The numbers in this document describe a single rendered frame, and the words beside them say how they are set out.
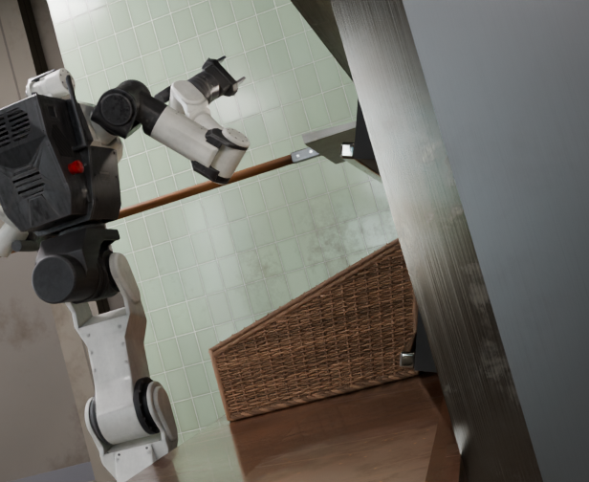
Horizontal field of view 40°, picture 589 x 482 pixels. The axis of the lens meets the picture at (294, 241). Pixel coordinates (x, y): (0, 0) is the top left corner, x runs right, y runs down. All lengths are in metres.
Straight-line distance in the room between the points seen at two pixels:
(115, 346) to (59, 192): 0.41
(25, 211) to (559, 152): 1.44
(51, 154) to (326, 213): 1.97
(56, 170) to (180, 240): 1.99
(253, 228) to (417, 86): 2.93
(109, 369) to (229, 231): 1.85
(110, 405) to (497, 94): 1.41
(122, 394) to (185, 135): 0.65
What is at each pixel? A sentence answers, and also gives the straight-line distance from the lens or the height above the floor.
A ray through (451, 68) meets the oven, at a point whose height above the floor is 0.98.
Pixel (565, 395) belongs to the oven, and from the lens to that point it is 0.90.
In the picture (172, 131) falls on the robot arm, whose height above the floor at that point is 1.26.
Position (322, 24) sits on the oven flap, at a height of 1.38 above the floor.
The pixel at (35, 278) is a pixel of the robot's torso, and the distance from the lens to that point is 1.96.
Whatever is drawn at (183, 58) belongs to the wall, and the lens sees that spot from 4.00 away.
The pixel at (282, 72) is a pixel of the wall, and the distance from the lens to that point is 3.84.
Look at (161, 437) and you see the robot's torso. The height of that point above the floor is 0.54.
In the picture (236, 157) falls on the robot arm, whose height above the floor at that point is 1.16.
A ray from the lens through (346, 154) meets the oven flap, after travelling 0.98.
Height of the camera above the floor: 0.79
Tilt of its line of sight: 4 degrees up
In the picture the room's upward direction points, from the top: 16 degrees counter-clockwise
